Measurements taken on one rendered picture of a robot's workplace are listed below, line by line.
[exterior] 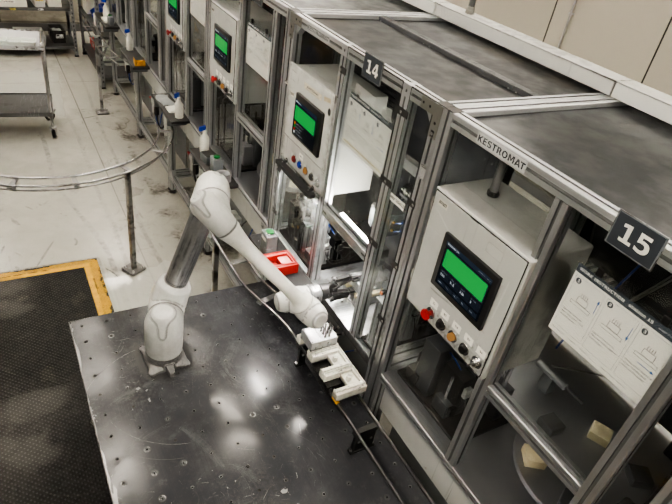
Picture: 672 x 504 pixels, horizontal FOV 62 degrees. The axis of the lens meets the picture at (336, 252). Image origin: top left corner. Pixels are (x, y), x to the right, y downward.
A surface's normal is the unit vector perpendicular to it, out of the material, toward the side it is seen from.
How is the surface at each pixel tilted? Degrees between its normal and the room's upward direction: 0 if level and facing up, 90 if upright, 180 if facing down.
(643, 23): 90
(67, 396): 0
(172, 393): 0
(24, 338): 0
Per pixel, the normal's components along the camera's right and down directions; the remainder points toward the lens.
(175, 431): 0.14, -0.81
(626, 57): -0.86, 0.17
